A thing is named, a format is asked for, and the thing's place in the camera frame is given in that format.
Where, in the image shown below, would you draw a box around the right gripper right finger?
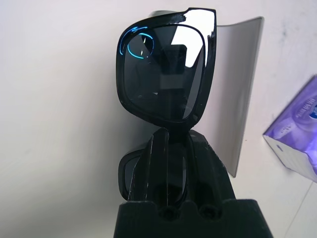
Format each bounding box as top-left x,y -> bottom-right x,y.
189,131 -> 236,203

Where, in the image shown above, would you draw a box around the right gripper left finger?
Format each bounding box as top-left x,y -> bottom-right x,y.
127,127 -> 171,201

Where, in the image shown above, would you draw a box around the black sunglasses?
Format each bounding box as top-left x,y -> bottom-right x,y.
115,7 -> 218,206

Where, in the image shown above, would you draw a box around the grey glasses case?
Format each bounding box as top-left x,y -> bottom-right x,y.
150,9 -> 265,179

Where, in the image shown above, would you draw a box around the purple tissue box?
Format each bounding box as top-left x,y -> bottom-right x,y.
262,73 -> 317,184

